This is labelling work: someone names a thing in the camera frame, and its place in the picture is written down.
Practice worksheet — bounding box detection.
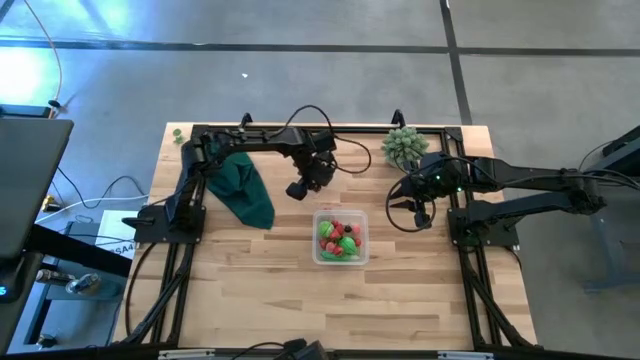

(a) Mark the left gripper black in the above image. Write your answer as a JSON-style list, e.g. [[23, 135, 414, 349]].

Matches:
[[285, 143, 338, 202]]

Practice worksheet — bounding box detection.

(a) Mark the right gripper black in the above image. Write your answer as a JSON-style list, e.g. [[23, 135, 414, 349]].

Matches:
[[389, 167, 444, 231]]

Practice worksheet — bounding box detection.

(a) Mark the clear plastic tupperware container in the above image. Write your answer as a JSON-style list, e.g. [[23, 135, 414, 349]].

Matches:
[[311, 208, 371, 267]]

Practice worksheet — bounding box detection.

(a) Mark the green pea pod toy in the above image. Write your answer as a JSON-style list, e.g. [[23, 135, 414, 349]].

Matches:
[[320, 250, 361, 263]]

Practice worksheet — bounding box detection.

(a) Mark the dark green cloth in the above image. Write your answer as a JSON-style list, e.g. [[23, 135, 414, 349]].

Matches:
[[205, 149, 277, 231]]

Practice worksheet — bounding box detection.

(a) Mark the green succulent plant in pot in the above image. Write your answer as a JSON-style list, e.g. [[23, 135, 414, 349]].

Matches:
[[380, 125, 431, 162]]

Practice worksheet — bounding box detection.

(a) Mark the black bulky device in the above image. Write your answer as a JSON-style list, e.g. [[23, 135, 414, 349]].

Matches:
[[282, 338, 330, 360]]

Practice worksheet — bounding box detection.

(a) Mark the white printed label sheet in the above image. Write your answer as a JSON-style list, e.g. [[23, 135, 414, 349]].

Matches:
[[94, 208, 139, 261]]

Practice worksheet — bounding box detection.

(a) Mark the black desk support bar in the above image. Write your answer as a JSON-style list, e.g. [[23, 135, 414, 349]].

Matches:
[[24, 224, 135, 279]]

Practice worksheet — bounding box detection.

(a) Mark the grey desk top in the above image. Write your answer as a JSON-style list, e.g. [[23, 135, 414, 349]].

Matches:
[[0, 115, 75, 259]]

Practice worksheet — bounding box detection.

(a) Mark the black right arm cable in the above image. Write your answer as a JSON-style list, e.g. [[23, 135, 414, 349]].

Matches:
[[384, 155, 640, 234]]

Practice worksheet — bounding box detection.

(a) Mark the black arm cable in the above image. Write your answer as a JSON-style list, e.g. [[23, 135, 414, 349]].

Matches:
[[283, 103, 374, 176], [384, 155, 640, 234]]

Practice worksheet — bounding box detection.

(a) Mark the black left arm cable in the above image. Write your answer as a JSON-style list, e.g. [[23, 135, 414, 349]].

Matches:
[[283, 103, 374, 176]]

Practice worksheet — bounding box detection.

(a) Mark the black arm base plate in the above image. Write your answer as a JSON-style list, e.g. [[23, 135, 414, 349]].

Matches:
[[121, 204, 207, 246], [446, 207, 521, 249]]

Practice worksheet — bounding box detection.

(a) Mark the black aluminium table frame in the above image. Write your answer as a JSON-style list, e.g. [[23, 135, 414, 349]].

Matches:
[[110, 108, 539, 351]]

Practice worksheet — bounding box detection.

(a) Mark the white frame bracket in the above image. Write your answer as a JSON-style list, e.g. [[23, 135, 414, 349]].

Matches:
[[157, 349, 216, 360], [437, 350, 495, 360]]

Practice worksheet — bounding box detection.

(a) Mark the thin black cable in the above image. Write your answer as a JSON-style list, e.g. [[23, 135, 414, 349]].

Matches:
[[227, 340, 287, 360]]

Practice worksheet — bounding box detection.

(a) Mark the blue grey table frame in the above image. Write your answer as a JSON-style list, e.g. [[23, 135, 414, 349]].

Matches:
[[582, 124, 640, 294]]

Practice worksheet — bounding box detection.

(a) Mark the white floor cable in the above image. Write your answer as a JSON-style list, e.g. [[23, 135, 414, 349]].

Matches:
[[34, 193, 151, 225]]

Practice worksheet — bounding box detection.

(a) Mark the yellow hanging cable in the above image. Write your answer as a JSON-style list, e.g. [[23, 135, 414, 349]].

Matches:
[[22, 0, 64, 119]]

